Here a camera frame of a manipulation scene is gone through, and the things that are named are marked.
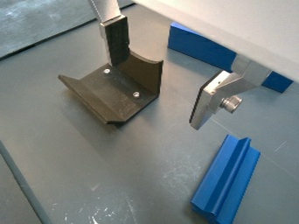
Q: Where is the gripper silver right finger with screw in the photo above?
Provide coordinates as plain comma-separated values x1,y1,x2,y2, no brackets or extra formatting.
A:
189,55,272,130

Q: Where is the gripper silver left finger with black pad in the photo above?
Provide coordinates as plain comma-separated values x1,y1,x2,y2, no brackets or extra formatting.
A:
88,0,129,67

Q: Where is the blue star-profile bar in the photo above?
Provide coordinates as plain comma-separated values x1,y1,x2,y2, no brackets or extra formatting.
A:
191,135,260,224

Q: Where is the black curved fixture stand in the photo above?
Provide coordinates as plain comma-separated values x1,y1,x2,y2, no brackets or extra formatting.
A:
59,52,164,125

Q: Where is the blue shape-sorter block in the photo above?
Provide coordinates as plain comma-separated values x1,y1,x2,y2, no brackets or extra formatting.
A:
167,22,295,94

